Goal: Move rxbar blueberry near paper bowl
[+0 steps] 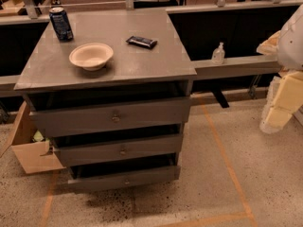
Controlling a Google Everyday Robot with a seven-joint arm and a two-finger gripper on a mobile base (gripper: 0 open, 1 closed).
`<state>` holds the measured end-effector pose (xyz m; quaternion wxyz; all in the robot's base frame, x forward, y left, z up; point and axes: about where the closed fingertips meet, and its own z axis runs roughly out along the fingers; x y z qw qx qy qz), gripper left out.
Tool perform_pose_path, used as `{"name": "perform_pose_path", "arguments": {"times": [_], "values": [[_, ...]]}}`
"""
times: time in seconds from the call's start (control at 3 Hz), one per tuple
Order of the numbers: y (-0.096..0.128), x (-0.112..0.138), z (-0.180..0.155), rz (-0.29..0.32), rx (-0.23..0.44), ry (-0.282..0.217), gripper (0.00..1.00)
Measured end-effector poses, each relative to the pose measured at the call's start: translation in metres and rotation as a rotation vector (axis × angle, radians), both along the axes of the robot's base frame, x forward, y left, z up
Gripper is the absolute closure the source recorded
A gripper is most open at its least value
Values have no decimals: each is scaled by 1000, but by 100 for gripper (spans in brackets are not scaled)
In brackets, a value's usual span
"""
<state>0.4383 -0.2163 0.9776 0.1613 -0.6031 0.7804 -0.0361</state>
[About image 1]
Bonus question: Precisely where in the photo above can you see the bottom grey drawer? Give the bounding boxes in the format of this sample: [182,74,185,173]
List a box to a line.
[68,166,181,192]

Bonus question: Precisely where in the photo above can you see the grey metal railing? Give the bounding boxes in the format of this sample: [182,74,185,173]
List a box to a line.
[0,0,303,26]

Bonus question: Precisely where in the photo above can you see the dark blueberry rxbar wrapper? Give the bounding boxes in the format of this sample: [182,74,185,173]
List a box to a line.
[126,36,157,49]

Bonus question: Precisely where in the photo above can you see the brown cardboard box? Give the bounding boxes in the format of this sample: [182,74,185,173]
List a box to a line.
[0,102,64,174]

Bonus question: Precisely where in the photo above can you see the grey drawer cabinet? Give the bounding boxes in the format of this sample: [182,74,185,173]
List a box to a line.
[15,9,196,180]

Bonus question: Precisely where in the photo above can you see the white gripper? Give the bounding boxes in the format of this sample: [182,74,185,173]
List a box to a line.
[257,31,303,134]

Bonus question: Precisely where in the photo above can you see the white paper bowl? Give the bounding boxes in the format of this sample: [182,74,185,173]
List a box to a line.
[69,43,114,71]

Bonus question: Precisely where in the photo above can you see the top grey drawer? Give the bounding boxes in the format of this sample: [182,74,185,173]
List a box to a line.
[30,97,190,137]

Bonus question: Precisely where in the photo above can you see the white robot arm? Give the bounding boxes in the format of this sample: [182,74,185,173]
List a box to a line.
[257,5,303,133]

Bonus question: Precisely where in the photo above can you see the middle grey drawer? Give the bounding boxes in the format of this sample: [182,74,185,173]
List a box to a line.
[55,133,183,166]

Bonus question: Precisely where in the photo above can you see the clear sanitizer bottle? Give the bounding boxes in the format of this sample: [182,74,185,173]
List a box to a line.
[211,43,225,64]

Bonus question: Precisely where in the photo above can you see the blue soda can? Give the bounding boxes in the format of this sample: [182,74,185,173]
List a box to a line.
[49,7,73,42]

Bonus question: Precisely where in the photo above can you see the grey drawer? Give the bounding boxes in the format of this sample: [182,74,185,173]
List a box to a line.
[68,166,181,192]
[55,133,183,166]
[30,97,190,137]

